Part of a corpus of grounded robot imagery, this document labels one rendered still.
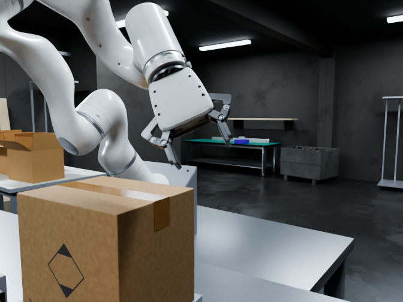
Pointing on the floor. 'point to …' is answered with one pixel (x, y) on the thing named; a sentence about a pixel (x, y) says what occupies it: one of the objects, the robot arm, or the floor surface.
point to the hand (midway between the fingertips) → (201, 151)
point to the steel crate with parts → (309, 163)
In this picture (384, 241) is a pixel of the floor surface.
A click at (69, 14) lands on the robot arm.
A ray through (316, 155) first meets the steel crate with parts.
